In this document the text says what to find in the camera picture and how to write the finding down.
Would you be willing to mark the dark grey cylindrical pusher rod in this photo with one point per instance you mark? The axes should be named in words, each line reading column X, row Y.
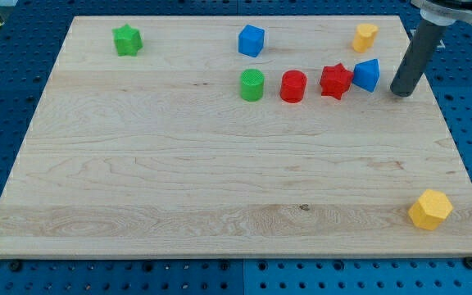
column 420, row 50

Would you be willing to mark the silver robot tool mount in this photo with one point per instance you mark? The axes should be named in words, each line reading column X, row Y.
column 444, row 12

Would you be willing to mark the yellow heart block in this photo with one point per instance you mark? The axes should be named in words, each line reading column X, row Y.
column 364, row 37

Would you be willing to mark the blue pentagon block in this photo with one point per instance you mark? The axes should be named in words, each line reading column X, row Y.
column 366, row 75

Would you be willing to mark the red star block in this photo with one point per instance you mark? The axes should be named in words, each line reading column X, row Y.
column 335, row 81

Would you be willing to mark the red cylinder block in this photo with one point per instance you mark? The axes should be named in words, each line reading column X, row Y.
column 293, row 86

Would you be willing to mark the yellow hexagon block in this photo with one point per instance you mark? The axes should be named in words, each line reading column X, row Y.
column 430, row 210

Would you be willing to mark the blue cube block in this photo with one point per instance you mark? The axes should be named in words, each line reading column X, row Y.
column 251, row 40

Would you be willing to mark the green cylinder block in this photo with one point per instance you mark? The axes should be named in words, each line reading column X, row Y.
column 252, row 85

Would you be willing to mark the light wooden board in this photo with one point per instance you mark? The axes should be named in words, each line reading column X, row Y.
column 157, row 156

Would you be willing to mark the black screw front right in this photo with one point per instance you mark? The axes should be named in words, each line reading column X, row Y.
column 467, row 262

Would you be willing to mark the black screw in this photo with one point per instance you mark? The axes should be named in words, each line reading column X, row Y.
column 467, row 262
column 14, row 266

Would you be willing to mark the green star block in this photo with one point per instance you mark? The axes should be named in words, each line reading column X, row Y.
column 127, row 40

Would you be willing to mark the black screw front left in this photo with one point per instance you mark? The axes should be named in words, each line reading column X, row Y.
column 14, row 266

